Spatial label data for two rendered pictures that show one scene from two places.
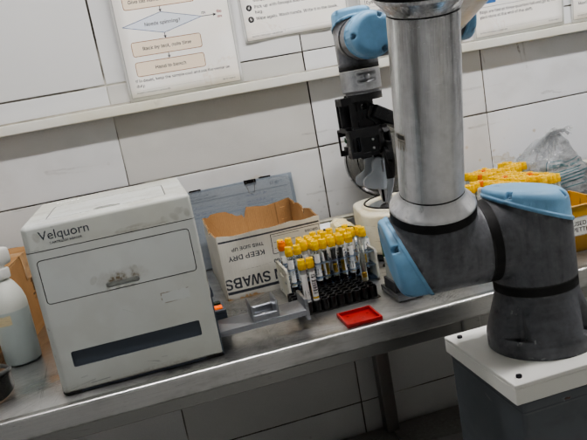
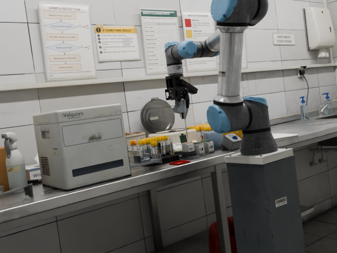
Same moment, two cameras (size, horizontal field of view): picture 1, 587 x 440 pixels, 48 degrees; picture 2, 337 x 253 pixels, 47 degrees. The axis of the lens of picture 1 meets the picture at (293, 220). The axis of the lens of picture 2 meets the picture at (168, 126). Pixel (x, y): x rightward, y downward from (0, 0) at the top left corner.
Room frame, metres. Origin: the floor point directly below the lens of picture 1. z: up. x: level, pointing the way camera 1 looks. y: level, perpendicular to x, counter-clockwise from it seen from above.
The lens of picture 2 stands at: (-0.41, 0.67, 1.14)
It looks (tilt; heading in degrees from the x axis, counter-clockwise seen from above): 3 degrees down; 335
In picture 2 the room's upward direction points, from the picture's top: 7 degrees counter-clockwise
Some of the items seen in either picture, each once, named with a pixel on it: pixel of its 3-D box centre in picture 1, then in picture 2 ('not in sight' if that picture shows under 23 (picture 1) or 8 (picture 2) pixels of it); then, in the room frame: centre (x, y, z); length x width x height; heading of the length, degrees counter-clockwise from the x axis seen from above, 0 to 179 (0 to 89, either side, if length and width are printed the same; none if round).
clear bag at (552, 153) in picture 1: (545, 162); not in sight; (1.85, -0.74, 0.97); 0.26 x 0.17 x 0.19; 118
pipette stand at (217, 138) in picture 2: not in sight; (213, 140); (1.35, -0.40, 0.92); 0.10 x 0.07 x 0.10; 97
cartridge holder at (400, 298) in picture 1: (401, 285); (188, 154); (1.25, -0.19, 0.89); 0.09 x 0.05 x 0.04; 12
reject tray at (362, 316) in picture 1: (359, 316); (179, 162); (1.16, -0.09, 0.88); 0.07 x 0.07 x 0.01; 12
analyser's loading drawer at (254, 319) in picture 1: (252, 314); (138, 161); (1.16, 0.11, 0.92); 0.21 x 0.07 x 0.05; 102
